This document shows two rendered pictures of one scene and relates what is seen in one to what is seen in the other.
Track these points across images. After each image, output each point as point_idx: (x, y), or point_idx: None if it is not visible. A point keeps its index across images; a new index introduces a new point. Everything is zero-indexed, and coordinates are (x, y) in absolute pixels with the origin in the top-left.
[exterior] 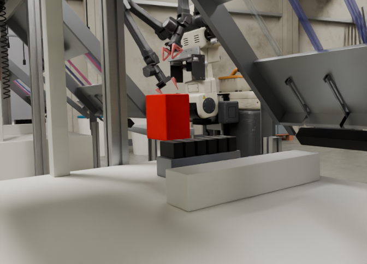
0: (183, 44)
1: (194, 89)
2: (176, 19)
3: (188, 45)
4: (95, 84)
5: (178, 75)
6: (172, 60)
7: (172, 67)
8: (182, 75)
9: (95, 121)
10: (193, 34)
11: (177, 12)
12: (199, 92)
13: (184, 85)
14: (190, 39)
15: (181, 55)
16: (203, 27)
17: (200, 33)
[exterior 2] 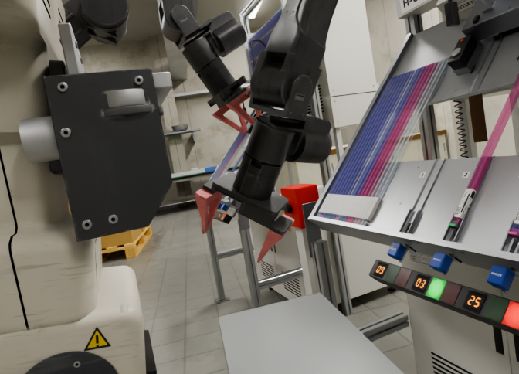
0: None
1: (99, 260)
2: (194, 10)
3: (49, 19)
4: (447, 159)
5: (109, 181)
6: (164, 96)
7: (143, 125)
8: (71, 191)
9: None
10: None
11: None
12: (101, 270)
13: (92, 256)
14: (54, 5)
15: (79, 62)
16: (117, 45)
17: (64, 22)
